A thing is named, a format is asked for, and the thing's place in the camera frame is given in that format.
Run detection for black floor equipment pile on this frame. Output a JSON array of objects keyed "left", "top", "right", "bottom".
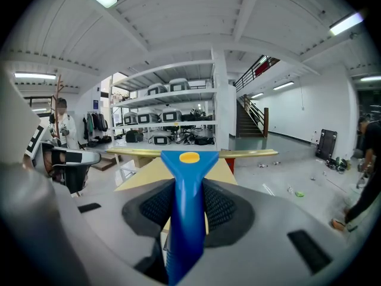
[{"left": 325, "top": 156, "right": 352, "bottom": 172}]

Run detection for rack of hanging clothes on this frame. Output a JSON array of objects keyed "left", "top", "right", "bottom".
[{"left": 82, "top": 111, "right": 110, "bottom": 142}]

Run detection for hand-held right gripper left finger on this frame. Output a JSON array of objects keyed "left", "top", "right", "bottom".
[{"left": 74, "top": 179, "right": 175, "bottom": 284}]

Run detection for black cabled equipment pile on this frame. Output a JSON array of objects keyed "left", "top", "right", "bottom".
[{"left": 178, "top": 108, "right": 216, "bottom": 146}]

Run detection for brown wooden coat rack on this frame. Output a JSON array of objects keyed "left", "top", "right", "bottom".
[{"left": 48, "top": 74, "right": 64, "bottom": 130}]

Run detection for cardboard box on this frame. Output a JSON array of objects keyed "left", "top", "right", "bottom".
[{"left": 130, "top": 154, "right": 156, "bottom": 169}]

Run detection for staircase with black railing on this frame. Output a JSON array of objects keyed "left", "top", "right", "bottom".
[{"left": 233, "top": 54, "right": 281, "bottom": 139}]

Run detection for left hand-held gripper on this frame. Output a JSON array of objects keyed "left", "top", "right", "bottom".
[{"left": 24, "top": 123, "right": 102, "bottom": 195}]

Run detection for white metal shelving unit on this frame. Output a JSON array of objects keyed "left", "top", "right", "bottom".
[{"left": 108, "top": 47, "right": 220, "bottom": 164}]

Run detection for light wooden pedestal table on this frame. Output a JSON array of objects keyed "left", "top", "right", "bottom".
[{"left": 114, "top": 156, "right": 239, "bottom": 193}]

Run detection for blue squeegee with brass blade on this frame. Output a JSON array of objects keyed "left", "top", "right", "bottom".
[{"left": 105, "top": 147, "right": 279, "bottom": 285}]

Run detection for group of white screen devices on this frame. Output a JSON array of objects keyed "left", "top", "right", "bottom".
[{"left": 121, "top": 77, "right": 191, "bottom": 146}]

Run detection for person's left hand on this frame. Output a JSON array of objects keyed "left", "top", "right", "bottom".
[{"left": 44, "top": 153, "right": 65, "bottom": 174}]

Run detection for black bag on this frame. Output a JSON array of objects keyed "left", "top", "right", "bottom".
[{"left": 125, "top": 129, "right": 144, "bottom": 143}]

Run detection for red box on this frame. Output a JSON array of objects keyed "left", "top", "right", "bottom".
[{"left": 224, "top": 157, "right": 236, "bottom": 176}]

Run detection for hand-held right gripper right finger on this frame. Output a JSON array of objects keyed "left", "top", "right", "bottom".
[{"left": 184, "top": 179, "right": 351, "bottom": 286}]

